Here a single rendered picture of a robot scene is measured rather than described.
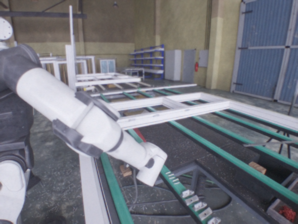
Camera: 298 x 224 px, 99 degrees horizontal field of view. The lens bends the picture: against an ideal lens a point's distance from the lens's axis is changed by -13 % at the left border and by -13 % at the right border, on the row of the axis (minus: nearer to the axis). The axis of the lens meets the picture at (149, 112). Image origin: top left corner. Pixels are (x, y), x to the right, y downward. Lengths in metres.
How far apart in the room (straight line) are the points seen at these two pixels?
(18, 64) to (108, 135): 0.27
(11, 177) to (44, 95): 0.47
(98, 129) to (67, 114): 0.07
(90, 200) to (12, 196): 0.43
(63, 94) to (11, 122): 0.33
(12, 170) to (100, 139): 0.48
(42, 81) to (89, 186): 0.34
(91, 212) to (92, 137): 0.21
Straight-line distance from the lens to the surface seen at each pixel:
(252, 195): 1.09
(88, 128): 0.35
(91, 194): 0.51
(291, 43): 6.88
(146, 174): 0.51
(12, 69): 0.44
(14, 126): 0.66
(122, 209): 0.54
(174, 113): 1.17
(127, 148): 0.38
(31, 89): 0.39
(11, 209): 0.93
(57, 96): 0.35
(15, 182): 0.79
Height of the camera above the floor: 1.30
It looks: 19 degrees down
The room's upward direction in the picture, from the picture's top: straight up
